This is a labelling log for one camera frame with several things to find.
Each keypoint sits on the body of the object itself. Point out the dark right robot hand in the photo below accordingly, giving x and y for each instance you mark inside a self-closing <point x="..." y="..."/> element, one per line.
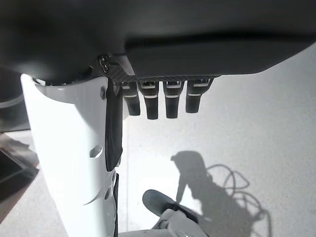
<point x="172" y="37"/>

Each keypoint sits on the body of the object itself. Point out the dark robot foot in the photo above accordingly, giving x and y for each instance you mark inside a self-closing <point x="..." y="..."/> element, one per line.
<point x="158" y="201"/>

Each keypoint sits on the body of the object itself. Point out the white robot leg shell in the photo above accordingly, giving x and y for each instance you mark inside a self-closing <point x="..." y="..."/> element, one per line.
<point x="66" y="138"/>

